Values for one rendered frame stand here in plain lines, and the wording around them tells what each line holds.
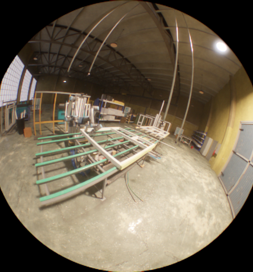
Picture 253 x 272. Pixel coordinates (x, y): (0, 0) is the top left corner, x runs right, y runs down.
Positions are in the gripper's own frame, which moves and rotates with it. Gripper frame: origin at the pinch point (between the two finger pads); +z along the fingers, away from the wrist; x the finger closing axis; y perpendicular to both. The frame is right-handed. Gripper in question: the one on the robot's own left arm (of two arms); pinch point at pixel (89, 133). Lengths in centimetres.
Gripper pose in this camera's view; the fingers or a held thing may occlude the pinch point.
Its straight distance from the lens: 185.1
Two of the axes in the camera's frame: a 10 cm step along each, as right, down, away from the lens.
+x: -6.5, -4.1, 6.4
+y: 2.3, 7.0, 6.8
